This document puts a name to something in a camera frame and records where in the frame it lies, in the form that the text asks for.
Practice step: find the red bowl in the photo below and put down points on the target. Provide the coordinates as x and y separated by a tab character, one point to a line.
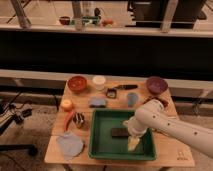
77	84

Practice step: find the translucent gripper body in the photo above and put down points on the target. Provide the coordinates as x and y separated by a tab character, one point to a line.
133	141

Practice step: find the green plastic tray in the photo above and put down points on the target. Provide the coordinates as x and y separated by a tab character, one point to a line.
104	146

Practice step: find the blue sponge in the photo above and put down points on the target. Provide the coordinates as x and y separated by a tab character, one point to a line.
97	102

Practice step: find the black office chair base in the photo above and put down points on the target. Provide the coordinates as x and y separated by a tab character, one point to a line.
32	150

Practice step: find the light blue cup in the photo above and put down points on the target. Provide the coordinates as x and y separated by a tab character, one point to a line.
132	99

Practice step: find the bunch of dark grapes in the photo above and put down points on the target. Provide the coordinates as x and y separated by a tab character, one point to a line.
164	102

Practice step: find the red chili pepper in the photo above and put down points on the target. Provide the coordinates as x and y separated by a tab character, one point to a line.
68	119

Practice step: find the black eraser block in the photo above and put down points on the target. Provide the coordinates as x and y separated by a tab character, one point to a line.
119	132

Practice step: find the purple bowl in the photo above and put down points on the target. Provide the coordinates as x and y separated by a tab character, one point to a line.
156	85

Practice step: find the blue grey cloth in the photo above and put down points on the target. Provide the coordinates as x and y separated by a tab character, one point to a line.
70	145

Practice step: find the striped metal can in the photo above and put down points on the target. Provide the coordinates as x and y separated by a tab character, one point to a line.
79	120

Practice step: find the yellow round fruit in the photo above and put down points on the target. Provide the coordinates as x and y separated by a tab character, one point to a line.
66	105

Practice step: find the small black square box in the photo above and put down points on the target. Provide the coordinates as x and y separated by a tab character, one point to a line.
111	93

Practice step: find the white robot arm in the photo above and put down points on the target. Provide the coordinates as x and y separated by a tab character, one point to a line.
152	115

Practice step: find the white cup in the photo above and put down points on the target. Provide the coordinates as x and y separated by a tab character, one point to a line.
99	82

